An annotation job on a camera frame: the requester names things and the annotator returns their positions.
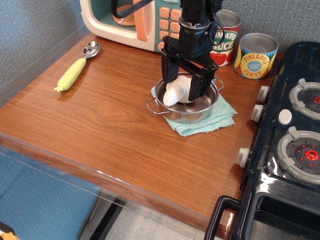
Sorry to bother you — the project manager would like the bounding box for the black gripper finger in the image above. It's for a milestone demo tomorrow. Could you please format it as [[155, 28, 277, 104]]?
[[188, 73, 215, 102], [161, 53, 179, 84]]

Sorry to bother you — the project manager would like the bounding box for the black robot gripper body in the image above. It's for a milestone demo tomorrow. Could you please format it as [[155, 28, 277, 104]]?
[[162, 0, 222, 76]]

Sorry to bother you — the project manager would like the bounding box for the white plush mushroom brown cap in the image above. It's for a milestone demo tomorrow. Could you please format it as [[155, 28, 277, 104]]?
[[162, 75, 192, 107]]

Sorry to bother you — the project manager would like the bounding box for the teal toy microwave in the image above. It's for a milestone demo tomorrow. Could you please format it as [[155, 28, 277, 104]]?
[[79, 0, 182, 53]]

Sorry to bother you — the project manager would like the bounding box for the small steel pot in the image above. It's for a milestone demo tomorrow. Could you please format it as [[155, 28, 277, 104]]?
[[146, 72, 225, 124]]

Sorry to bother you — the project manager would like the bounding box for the tomato sauce can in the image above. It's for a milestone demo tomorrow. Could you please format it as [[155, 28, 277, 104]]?
[[210, 9, 242, 67]]

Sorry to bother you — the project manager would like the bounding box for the teal folded cloth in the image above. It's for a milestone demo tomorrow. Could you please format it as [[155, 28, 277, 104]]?
[[151, 86, 237, 137]]

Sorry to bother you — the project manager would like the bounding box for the pineapple slices can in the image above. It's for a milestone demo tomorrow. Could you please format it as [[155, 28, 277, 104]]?
[[234, 32, 279, 80]]

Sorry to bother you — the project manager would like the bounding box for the black toy stove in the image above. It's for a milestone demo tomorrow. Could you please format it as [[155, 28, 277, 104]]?
[[205, 41, 320, 240]]

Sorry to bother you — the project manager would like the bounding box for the orange plush toy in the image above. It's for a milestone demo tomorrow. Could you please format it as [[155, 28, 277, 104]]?
[[0, 232, 20, 240]]

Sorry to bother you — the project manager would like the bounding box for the spoon with green handle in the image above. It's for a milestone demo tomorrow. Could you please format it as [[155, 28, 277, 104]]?
[[53, 41, 100, 92]]

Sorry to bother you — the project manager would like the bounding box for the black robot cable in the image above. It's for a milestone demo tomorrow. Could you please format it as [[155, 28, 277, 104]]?
[[110, 0, 155, 19]]

